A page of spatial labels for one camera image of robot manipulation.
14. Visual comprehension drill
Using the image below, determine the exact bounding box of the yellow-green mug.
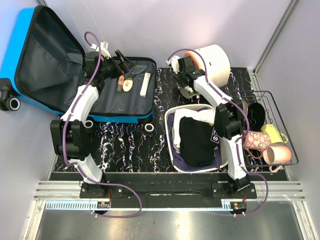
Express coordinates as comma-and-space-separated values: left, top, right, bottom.
261, 124, 289, 145

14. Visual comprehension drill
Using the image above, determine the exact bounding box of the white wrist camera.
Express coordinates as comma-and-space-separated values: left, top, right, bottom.
166, 55, 180, 74
90, 41, 112, 60

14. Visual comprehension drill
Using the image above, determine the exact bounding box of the black bowl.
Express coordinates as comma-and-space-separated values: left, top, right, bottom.
247, 102, 266, 132

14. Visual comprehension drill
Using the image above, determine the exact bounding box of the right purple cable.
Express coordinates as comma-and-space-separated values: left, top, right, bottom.
166, 48, 270, 217

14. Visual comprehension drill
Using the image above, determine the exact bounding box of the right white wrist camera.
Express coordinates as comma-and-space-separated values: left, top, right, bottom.
166, 55, 180, 74

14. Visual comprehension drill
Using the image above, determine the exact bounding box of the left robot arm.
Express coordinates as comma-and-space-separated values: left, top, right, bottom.
50, 50, 135, 198

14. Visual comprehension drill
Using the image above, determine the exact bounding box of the detached black white wheel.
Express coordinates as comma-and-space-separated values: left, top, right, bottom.
143, 123, 155, 136

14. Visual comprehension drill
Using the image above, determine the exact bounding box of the aluminium rail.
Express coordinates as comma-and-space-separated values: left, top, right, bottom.
33, 181, 305, 201

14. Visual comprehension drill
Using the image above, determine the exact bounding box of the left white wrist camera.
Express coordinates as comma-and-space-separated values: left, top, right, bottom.
90, 41, 112, 60

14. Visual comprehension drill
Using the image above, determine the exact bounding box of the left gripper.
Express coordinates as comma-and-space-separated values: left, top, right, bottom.
99, 50, 136, 80

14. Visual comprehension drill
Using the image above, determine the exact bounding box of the blue fish-print suitcase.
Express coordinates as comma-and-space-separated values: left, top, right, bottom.
0, 5, 157, 124

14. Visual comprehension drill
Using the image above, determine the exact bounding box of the white plastic basin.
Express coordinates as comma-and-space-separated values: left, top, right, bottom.
164, 103, 230, 174

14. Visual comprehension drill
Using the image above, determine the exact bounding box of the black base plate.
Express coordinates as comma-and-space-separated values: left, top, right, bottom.
79, 180, 257, 200

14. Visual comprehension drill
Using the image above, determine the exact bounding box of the black cloth garment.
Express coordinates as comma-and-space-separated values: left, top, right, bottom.
179, 117, 220, 169

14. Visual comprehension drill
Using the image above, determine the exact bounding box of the white fluffy towel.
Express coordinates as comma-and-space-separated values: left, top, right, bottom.
172, 107, 216, 153

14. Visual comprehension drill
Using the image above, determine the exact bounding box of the cream cylindrical drawer box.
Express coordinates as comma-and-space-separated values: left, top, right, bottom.
179, 44, 231, 99

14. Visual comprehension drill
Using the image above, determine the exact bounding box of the peach gradient mug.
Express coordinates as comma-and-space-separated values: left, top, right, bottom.
263, 145, 292, 173

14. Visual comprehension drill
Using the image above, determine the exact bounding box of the grey speckled plate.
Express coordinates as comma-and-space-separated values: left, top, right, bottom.
241, 99, 249, 115

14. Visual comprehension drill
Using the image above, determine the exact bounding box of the black wire dish rack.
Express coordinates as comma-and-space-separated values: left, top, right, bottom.
229, 90, 299, 166

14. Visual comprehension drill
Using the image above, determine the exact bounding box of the pink patterned mug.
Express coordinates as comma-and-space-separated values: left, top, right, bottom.
242, 130, 271, 159

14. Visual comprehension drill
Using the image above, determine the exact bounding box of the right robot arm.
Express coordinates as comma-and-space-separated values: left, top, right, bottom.
171, 56, 251, 199

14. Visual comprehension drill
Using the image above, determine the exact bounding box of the purple cloth garment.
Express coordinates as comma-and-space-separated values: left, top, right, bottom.
167, 107, 222, 173

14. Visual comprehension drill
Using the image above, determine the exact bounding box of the white rectangular tube box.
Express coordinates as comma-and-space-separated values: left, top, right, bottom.
139, 72, 151, 98

